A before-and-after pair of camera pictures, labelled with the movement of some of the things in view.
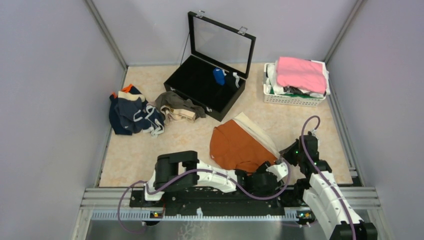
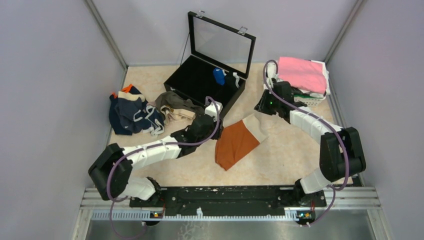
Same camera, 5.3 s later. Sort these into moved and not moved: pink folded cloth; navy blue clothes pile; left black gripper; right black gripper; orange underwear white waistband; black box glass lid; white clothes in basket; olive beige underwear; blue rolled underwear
Moved: orange underwear white waistband; left black gripper; right black gripper
Not moved: white clothes in basket; black box glass lid; navy blue clothes pile; pink folded cloth; blue rolled underwear; olive beige underwear
